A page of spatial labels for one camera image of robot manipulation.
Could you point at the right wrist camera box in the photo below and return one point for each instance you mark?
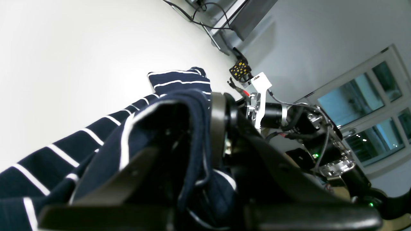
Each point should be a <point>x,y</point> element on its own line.
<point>261,83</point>

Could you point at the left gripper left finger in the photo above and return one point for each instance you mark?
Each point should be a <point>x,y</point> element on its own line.
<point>138,198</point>

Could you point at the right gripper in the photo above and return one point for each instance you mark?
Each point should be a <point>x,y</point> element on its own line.
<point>263,114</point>

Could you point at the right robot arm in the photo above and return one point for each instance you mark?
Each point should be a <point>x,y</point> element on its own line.
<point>324,153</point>

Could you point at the yellow dotted black pad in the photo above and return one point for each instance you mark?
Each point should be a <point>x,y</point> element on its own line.
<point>240,70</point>

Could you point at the navy white striped T-shirt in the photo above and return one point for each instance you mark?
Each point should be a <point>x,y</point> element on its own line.
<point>177,115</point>

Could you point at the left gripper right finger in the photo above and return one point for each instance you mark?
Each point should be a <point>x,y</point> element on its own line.
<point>273,195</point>

